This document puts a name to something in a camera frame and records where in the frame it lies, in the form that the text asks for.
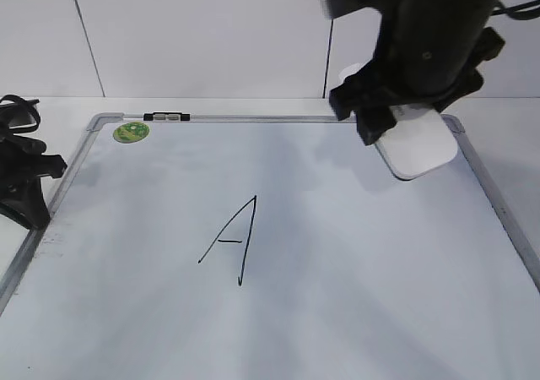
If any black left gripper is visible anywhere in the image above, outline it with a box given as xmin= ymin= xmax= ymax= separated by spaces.
xmin=1 ymin=134 xmax=67 ymax=230

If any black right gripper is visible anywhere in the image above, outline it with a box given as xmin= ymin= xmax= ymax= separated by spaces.
xmin=329 ymin=27 xmax=505 ymax=146

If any white board eraser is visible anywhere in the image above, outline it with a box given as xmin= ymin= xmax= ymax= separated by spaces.
xmin=338 ymin=63 xmax=459 ymax=182

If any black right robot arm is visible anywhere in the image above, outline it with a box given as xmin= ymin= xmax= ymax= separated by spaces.
xmin=322 ymin=0 xmax=505 ymax=145

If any round green magnet sticker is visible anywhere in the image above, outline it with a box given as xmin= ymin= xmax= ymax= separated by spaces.
xmin=113 ymin=122 xmax=150 ymax=144

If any black pen clip holder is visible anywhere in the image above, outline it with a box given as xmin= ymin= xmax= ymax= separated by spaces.
xmin=143 ymin=111 xmax=191 ymax=122

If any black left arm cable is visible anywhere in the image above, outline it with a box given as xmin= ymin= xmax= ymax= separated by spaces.
xmin=0 ymin=95 xmax=42 ymax=138

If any white board with grey frame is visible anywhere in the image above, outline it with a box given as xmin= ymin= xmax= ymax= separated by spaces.
xmin=1 ymin=122 xmax=539 ymax=379

